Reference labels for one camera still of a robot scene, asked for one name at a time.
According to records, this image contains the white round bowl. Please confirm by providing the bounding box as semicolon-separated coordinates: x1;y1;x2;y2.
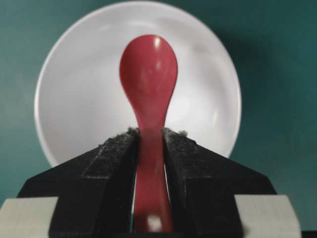
34;1;242;166

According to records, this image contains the red plastic spoon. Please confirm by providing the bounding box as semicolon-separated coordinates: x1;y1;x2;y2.
119;35;178;233

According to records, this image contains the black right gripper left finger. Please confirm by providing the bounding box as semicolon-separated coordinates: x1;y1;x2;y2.
0;126;141;238

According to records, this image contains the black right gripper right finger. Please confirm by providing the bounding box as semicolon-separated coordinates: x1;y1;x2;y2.
161;127;303;238

